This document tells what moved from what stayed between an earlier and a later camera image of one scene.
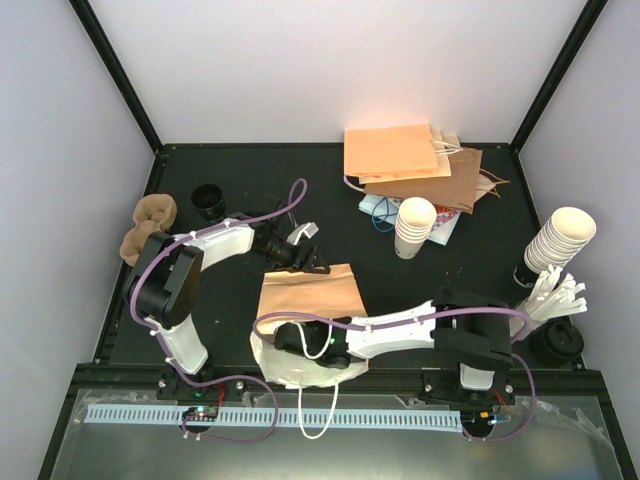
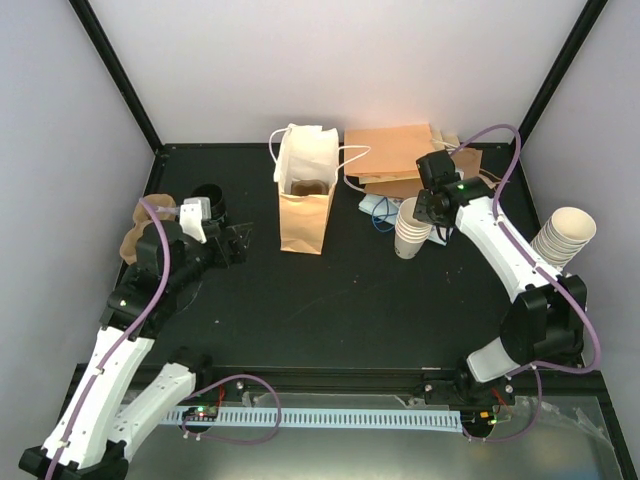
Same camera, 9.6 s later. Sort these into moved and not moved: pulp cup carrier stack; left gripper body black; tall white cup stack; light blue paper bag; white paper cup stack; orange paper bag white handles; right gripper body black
Moved: left gripper body black; right gripper body black; orange paper bag white handles
Not moved: pulp cup carrier stack; white paper cup stack; light blue paper bag; tall white cup stack
